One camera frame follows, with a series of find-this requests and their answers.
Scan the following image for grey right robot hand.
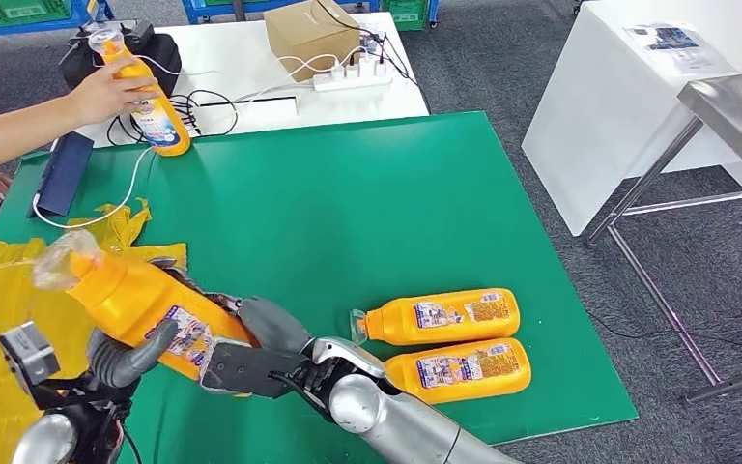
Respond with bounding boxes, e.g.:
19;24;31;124
207;291;316;360

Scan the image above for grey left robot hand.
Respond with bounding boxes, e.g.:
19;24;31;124
84;257;206;392

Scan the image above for orange detergent bottle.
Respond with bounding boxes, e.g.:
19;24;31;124
31;230;264;386
88;28;191;158
350;287;522;348
384;337;532;406

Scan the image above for green table mat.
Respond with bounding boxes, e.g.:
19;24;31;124
0;110;639;464

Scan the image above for white power strip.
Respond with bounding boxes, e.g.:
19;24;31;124
311;58;392;93

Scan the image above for white table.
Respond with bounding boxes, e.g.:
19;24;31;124
50;13;431;150

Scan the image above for brown cardboard box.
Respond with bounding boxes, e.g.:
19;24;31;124
263;0;362;83

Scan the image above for black carry bag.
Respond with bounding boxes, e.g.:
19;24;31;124
59;28;184;98

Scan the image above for black remote controller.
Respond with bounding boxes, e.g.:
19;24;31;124
60;18;155;66

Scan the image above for green plastic crate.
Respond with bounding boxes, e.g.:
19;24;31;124
0;0;71;28
380;0;431;32

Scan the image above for white desk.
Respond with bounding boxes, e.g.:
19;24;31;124
521;0;742;237

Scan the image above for printed paper sheet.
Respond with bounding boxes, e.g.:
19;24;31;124
623;24;730;74

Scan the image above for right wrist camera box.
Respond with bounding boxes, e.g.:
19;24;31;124
199;337;311;399

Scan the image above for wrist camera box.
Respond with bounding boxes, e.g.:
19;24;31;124
0;321;62;398
199;337;311;399

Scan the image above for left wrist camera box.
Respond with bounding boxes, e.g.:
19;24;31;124
0;321;62;398

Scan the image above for white charging cable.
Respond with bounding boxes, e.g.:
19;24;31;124
30;47;372;230

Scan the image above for coiled black cable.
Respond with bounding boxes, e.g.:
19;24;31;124
105;89;239;147

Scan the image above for black power cables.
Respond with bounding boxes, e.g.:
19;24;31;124
313;0;433;115

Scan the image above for black floor cable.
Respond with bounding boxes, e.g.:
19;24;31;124
585;306;742;352

